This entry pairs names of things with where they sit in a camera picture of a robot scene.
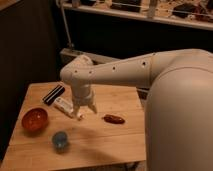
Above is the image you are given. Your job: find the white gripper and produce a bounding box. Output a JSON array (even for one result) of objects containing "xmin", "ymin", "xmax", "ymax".
[{"xmin": 71, "ymin": 84, "xmax": 97, "ymax": 118}]

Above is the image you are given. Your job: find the white bottle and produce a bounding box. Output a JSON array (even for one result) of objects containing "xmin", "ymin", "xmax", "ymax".
[{"xmin": 53, "ymin": 97, "xmax": 83, "ymax": 120}]

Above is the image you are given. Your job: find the black striped rectangular block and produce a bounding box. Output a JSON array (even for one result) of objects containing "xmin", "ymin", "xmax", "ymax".
[{"xmin": 43, "ymin": 85, "xmax": 65, "ymax": 105}]

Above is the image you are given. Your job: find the red bowl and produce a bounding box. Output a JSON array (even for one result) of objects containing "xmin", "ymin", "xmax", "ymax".
[{"xmin": 21, "ymin": 108, "xmax": 48, "ymax": 132}]

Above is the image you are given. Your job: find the blue glass cup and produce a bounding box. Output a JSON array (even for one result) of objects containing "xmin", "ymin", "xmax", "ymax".
[{"xmin": 52, "ymin": 131, "xmax": 68, "ymax": 149}]

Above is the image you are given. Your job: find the grey baseboard ledge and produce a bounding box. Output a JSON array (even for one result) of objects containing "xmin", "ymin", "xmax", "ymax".
[{"xmin": 59, "ymin": 47, "xmax": 121, "ymax": 66}]

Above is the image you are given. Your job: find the wooden table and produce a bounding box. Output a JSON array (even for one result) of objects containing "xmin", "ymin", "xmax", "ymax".
[{"xmin": 0, "ymin": 82, "xmax": 146, "ymax": 171}]

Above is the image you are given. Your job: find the dark red oblong object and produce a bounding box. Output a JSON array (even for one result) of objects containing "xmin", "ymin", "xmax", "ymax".
[{"xmin": 103, "ymin": 115, "xmax": 125, "ymax": 124}]

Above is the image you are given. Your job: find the white shelf rail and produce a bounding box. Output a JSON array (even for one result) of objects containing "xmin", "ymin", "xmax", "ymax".
[{"xmin": 55, "ymin": 0, "xmax": 213, "ymax": 31}]

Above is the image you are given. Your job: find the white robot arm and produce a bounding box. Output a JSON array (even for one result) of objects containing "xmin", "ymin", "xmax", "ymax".
[{"xmin": 60, "ymin": 49, "xmax": 213, "ymax": 171}]

